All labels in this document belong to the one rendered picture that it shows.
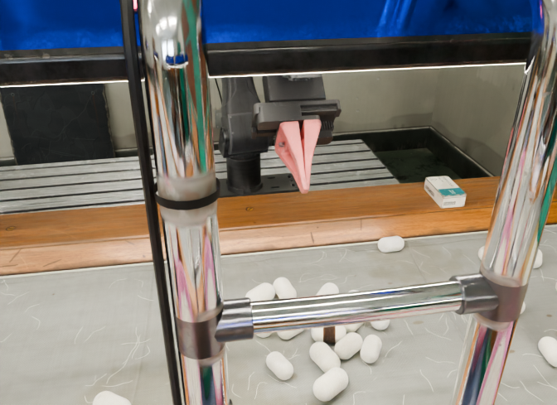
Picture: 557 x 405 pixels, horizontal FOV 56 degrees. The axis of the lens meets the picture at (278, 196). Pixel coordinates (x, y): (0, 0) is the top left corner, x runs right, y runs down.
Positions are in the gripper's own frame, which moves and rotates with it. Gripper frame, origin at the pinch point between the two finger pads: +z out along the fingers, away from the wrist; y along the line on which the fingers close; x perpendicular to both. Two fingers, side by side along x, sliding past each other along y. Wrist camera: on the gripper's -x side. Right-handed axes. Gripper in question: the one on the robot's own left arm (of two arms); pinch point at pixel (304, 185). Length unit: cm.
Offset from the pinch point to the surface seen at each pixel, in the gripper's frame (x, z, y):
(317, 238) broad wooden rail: 10.9, 3.4, 3.0
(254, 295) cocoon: 2.5, 11.5, -6.8
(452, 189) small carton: 10.6, -1.9, 23.3
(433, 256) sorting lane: 8.1, 7.9, 17.1
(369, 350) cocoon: -3.6, 19.0, 3.1
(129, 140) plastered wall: 178, -100, -43
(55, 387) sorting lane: -1.0, 18.7, -26.5
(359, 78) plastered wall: 161, -119, 71
